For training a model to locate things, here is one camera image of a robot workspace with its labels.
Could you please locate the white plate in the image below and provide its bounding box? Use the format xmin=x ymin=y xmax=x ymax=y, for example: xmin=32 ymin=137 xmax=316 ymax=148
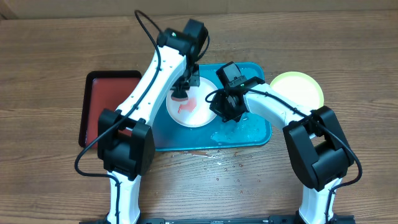
xmin=166 ymin=77 xmax=217 ymax=128

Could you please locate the yellow plate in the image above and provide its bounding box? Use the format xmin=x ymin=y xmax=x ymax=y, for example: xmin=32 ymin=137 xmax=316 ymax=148
xmin=270 ymin=72 xmax=324 ymax=110

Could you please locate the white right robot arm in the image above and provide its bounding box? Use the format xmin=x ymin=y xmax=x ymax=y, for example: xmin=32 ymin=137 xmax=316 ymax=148
xmin=205 ymin=77 xmax=356 ymax=223

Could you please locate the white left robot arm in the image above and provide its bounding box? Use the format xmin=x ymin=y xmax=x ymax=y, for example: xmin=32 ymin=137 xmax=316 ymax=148
xmin=95 ymin=27 xmax=210 ymax=223

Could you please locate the teal plastic tray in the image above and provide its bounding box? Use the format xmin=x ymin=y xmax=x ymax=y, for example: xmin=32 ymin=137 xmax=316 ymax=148
xmin=152 ymin=63 xmax=272 ymax=151

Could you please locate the black tray with red water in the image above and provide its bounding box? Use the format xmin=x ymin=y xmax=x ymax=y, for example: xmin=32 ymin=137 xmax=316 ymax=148
xmin=78 ymin=70 xmax=141 ymax=148

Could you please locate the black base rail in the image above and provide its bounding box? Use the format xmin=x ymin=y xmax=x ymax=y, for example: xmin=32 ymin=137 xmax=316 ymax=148
xmin=79 ymin=212 xmax=356 ymax=224

